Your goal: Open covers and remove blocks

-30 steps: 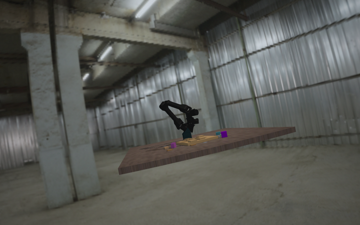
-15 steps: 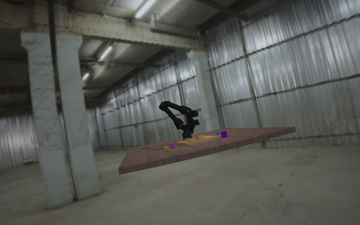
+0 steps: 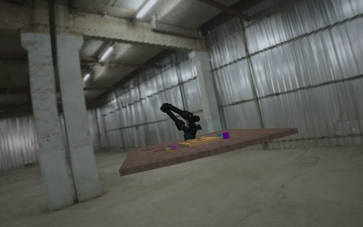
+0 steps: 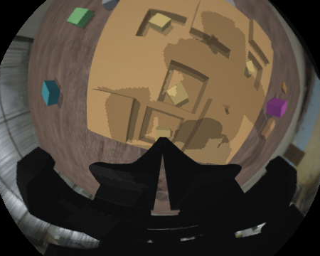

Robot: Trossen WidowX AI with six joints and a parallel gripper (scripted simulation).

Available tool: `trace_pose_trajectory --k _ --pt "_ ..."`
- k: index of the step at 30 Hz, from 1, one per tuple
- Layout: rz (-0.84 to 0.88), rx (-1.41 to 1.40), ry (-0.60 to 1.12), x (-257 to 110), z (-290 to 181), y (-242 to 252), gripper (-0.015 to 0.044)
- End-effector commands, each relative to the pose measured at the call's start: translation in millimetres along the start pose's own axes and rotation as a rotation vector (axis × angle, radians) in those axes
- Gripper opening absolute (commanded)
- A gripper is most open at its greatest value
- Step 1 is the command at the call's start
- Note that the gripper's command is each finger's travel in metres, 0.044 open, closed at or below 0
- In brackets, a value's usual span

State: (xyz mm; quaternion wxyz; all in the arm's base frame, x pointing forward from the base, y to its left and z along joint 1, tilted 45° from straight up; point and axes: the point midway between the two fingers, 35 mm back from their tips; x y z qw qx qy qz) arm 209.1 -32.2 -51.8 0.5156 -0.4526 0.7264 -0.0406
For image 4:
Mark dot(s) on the teal block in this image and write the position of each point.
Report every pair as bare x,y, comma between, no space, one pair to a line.
50,92

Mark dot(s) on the light green flat block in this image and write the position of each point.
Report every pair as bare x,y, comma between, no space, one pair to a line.
80,16

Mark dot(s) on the tan puzzle board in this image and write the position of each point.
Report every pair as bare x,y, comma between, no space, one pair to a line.
206,47

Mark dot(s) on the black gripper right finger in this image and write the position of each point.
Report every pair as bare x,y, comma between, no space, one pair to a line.
184,174

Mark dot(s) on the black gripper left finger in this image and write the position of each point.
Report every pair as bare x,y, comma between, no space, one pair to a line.
141,175

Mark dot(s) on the purple cube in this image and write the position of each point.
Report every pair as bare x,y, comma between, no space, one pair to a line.
276,107

